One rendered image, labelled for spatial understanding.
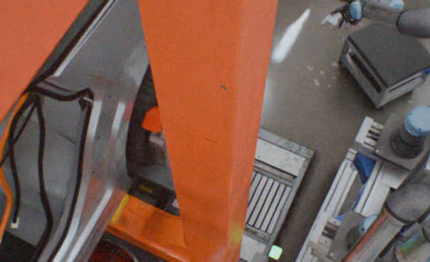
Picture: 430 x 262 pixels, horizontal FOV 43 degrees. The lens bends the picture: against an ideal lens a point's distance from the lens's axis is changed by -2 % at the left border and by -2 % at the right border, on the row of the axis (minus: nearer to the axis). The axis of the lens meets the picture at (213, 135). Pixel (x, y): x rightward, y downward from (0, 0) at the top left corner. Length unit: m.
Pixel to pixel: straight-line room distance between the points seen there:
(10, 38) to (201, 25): 0.45
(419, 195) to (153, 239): 1.12
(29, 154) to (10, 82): 1.85
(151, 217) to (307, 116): 1.36
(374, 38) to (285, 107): 0.65
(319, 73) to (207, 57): 2.72
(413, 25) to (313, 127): 1.38
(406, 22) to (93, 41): 1.12
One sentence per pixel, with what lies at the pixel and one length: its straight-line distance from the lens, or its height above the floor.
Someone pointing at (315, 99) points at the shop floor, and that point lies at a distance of 3.42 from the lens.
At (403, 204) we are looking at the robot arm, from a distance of 1.68.
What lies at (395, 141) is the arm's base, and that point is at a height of 0.85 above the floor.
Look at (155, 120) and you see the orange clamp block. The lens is 2.06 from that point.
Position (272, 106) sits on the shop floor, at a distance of 3.36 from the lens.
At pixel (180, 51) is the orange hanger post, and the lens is 0.84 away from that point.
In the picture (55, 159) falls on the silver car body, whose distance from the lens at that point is 2.16.
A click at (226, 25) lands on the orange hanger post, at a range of 0.74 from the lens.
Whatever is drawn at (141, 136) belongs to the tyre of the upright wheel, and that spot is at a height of 0.99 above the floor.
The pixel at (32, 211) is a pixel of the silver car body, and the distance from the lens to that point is 2.36.
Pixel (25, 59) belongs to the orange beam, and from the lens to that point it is 0.37.
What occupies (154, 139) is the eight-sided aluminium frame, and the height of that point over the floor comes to 0.97.
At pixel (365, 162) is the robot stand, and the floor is 0.68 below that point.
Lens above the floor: 2.93
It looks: 64 degrees down
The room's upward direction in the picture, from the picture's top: 1 degrees counter-clockwise
